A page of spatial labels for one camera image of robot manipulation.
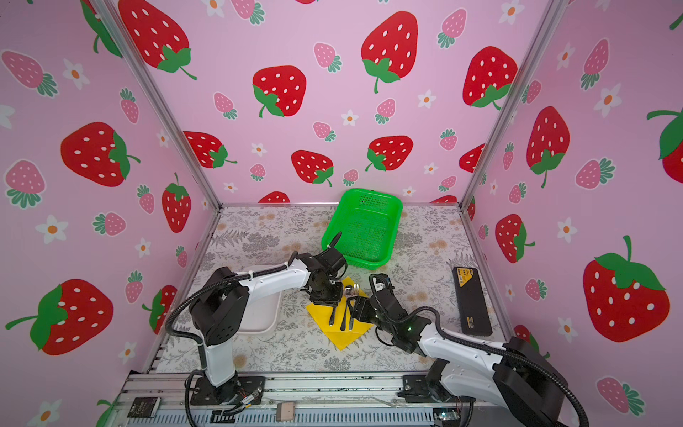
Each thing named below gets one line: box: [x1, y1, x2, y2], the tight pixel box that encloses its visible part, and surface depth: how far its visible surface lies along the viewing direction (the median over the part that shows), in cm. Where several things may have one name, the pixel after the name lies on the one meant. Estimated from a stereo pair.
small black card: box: [127, 396, 161, 419], surface depth 71 cm
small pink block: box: [275, 402, 296, 422], surface depth 70 cm
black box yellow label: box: [452, 266, 493, 337], surface depth 94 cm
